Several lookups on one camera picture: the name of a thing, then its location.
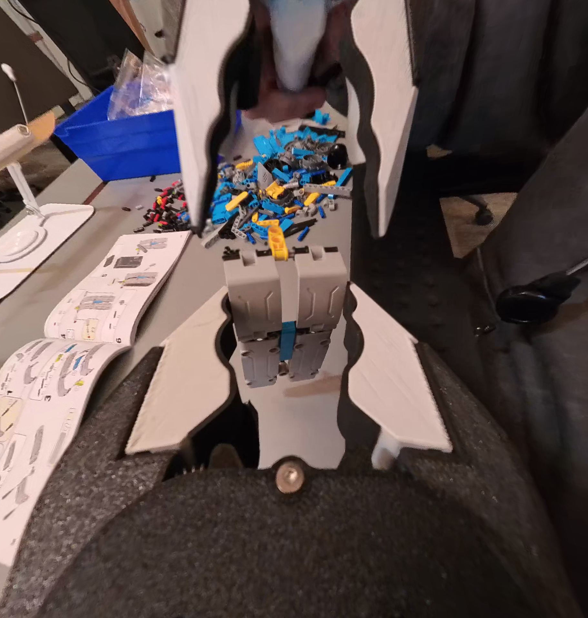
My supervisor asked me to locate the yellow toy connector pin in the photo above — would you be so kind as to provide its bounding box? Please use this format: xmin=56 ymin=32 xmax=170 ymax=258
xmin=269 ymin=227 xmax=290 ymax=262

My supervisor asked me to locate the blue storage bin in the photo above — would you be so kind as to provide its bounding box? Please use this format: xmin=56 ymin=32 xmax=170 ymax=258
xmin=53 ymin=84 xmax=243 ymax=182

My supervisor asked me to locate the open instruction booklet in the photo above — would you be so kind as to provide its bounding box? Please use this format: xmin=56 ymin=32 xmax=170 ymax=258
xmin=0 ymin=232 xmax=192 ymax=568

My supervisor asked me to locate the grey blue toy assembly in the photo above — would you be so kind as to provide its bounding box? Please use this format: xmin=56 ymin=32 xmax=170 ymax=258
xmin=279 ymin=245 xmax=349 ymax=383

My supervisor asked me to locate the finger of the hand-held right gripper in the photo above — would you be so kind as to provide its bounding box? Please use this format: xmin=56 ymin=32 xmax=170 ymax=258
xmin=169 ymin=0 xmax=252 ymax=238
xmin=345 ymin=0 xmax=420 ymax=239

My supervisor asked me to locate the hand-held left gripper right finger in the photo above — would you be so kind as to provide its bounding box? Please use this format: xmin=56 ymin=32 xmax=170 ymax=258
xmin=337 ymin=284 xmax=453 ymax=471

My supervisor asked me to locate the person's grey sweatshirt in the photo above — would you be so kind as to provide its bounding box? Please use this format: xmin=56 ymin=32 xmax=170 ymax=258
xmin=405 ymin=0 xmax=588 ymax=618

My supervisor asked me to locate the pile of toy bricks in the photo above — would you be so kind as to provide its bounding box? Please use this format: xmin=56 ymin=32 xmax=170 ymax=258
xmin=123 ymin=108 xmax=355 ymax=250

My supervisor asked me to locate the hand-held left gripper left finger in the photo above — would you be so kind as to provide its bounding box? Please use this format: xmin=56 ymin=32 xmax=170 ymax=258
xmin=125 ymin=285 xmax=239 ymax=455

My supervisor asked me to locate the person's right hand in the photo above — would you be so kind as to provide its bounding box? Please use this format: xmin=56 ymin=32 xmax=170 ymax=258
xmin=243 ymin=86 xmax=329 ymax=122

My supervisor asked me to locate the clear plastic bag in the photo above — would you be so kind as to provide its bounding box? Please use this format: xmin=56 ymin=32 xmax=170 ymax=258
xmin=106 ymin=48 xmax=175 ymax=122

